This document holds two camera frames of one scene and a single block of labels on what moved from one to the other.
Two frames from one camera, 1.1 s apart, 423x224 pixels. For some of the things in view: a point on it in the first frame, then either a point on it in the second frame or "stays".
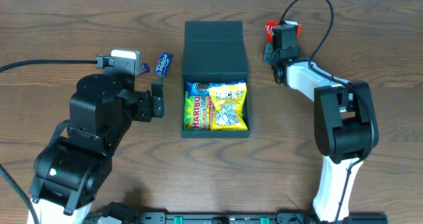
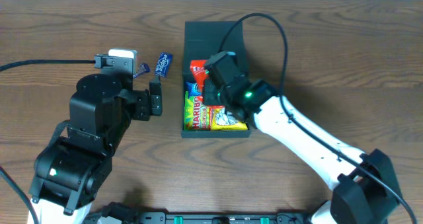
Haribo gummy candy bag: (197, 111) stays
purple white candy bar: (144, 69) stays
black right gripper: (268, 52) -> (211, 94)
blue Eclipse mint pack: (163, 65) stays
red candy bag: (269, 26) -> (200, 74)
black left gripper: (157, 101) stays
